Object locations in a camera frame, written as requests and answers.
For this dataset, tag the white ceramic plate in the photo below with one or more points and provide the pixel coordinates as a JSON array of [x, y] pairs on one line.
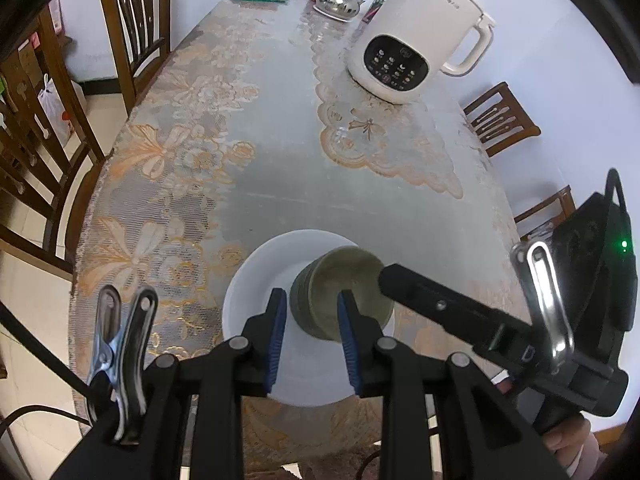
[[260, 285]]

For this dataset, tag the person's right hand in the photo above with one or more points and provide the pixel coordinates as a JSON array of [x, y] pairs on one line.
[[570, 442]]

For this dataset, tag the white plastic bag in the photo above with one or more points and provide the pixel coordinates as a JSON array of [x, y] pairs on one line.
[[55, 110]]

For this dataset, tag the cream electric soy milk maker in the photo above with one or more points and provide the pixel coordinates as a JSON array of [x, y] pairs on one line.
[[425, 20]]

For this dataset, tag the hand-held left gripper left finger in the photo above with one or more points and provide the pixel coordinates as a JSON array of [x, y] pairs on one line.
[[277, 335]]

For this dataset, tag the dark wooden chair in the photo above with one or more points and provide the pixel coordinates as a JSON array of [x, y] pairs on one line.
[[500, 117], [132, 35], [547, 212], [55, 160]]

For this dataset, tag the metal spring clamp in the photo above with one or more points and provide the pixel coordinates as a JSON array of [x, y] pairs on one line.
[[547, 300], [120, 355]]

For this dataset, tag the orange-edged lace table runner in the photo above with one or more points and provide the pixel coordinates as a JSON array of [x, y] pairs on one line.
[[380, 145]]

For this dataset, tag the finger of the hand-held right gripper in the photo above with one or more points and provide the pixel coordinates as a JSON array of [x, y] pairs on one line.
[[440, 305]]

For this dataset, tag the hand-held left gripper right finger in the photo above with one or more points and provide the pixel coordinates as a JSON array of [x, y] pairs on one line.
[[350, 345]]

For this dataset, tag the dark utensil holder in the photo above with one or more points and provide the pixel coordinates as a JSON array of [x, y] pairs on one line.
[[374, 10]]

